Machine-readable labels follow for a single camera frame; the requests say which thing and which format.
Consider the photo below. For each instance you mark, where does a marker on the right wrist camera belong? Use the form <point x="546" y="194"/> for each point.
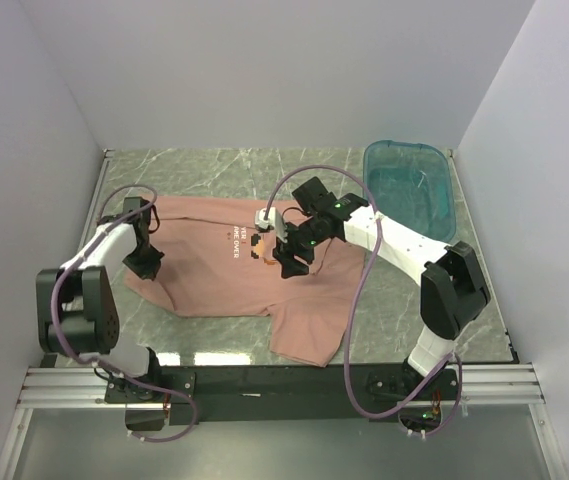
<point x="267" y="219"/>

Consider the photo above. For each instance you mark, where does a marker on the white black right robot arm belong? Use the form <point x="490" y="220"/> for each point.
<point x="453" y="288"/>

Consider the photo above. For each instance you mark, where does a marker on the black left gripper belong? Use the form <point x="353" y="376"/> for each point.
<point x="150" y="267"/>

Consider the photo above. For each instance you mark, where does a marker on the teal transparent plastic bin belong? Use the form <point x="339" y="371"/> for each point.
<point x="411" y="184"/>

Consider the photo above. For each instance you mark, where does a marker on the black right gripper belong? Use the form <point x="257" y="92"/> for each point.
<point x="286" y="253"/>

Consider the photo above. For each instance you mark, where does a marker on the pink t shirt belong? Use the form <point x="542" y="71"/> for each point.
<point x="216" y="264"/>

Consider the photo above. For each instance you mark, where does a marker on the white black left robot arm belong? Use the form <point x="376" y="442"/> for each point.
<point x="76" y="311"/>

